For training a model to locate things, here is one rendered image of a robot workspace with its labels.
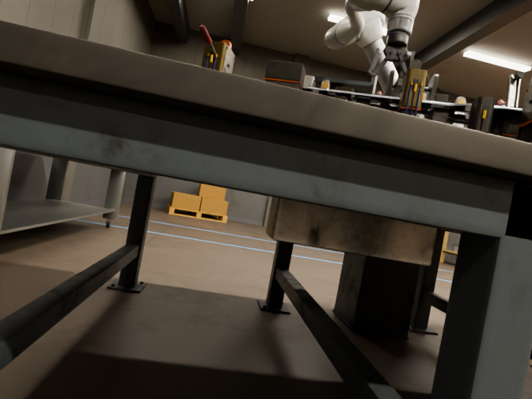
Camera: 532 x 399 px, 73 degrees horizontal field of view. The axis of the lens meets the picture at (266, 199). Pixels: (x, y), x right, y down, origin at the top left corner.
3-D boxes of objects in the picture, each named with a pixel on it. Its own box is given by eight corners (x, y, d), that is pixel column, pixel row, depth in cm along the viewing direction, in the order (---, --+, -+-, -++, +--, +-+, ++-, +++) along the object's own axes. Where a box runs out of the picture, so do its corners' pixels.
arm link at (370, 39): (396, 150, 206) (427, 131, 208) (412, 150, 190) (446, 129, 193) (336, 24, 191) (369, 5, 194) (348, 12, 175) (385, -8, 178)
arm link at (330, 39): (329, 25, 173) (352, 13, 175) (315, 34, 190) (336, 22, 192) (340, 51, 177) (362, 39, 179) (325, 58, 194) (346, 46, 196)
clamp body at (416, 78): (386, 180, 106) (408, 63, 106) (381, 183, 118) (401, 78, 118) (410, 184, 105) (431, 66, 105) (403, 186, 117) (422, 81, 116)
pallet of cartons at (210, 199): (226, 219, 737) (231, 188, 737) (226, 223, 649) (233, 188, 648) (167, 209, 721) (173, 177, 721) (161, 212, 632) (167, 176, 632)
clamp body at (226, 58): (180, 145, 117) (200, 36, 117) (196, 152, 131) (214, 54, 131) (204, 149, 116) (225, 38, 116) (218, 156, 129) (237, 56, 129)
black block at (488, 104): (463, 192, 103) (482, 93, 103) (453, 194, 113) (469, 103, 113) (483, 195, 102) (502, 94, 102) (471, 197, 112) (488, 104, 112)
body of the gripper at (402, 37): (408, 41, 134) (404, 66, 134) (385, 39, 135) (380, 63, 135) (412, 32, 126) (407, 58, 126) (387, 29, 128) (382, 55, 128)
